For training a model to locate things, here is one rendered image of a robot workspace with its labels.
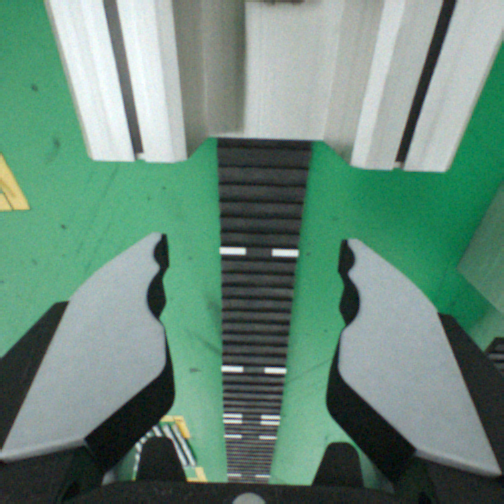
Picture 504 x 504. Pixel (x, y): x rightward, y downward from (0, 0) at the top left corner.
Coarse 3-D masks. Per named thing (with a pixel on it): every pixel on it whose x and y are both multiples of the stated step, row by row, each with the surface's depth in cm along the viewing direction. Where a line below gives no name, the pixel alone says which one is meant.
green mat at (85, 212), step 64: (0, 0) 12; (0, 64) 13; (0, 128) 15; (64, 128) 15; (0, 192) 17; (64, 192) 17; (128, 192) 17; (192, 192) 17; (320, 192) 16; (384, 192) 16; (448, 192) 16; (0, 256) 20; (64, 256) 19; (192, 256) 19; (320, 256) 19; (384, 256) 19; (448, 256) 19; (0, 320) 23; (192, 320) 23; (320, 320) 22; (192, 384) 28; (320, 384) 27; (192, 448) 36; (320, 448) 35
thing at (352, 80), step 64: (64, 0) 6; (128, 0) 5; (192, 0) 7; (256, 0) 8; (320, 0) 8; (384, 0) 6; (448, 0) 5; (64, 64) 6; (128, 64) 6; (192, 64) 8; (256, 64) 9; (320, 64) 9; (384, 64) 6; (448, 64) 6; (128, 128) 7; (192, 128) 8; (256, 128) 10; (320, 128) 10; (384, 128) 7; (448, 128) 7
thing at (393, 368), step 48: (384, 288) 8; (384, 336) 7; (432, 336) 7; (336, 384) 6; (384, 384) 6; (432, 384) 6; (384, 432) 5; (432, 432) 5; (480, 432) 5; (384, 480) 6
